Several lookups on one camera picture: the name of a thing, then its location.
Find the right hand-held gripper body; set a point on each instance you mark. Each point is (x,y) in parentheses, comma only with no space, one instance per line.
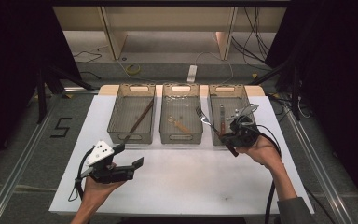
(245,133)

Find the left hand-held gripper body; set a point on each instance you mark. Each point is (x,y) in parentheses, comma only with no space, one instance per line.
(105,171)

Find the grey transparent plastic bin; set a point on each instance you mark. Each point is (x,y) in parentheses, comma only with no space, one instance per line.
(216,99)
(127,109)
(185,107)

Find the person's left hand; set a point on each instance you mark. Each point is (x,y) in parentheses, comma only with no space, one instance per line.
(96,193)

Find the person's right hand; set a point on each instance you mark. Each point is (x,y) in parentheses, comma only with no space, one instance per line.
(267,154)

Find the white table cover sheet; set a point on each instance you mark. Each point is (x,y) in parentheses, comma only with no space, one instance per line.
(174,180)

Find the black metal stand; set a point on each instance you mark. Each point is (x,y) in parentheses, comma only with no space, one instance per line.
(295,93)
(41,93)

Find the white power strip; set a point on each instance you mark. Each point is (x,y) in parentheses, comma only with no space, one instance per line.
(192,73)

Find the yellow tape roll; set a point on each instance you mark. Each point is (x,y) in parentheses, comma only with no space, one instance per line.
(127,69)

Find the aluminium floor rail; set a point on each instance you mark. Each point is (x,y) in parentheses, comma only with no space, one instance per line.
(21,161)
(317,165)

